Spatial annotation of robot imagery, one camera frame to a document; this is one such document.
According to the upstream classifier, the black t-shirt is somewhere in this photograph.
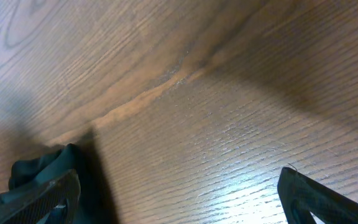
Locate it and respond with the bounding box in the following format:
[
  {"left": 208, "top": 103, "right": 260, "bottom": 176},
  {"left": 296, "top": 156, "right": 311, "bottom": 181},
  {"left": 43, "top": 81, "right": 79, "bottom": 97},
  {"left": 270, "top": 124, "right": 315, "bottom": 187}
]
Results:
[{"left": 0, "top": 144, "right": 80, "bottom": 205}]

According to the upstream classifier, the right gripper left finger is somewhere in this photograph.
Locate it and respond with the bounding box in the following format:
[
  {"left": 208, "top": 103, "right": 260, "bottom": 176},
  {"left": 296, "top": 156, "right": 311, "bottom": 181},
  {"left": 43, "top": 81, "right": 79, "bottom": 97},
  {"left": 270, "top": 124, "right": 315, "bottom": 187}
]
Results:
[{"left": 0, "top": 169, "right": 81, "bottom": 224}]

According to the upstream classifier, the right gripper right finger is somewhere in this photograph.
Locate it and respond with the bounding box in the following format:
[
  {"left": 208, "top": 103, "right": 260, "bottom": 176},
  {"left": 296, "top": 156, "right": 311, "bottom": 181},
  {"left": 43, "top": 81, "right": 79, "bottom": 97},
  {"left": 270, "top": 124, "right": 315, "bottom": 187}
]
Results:
[{"left": 277, "top": 167, "right": 358, "bottom": 223}]

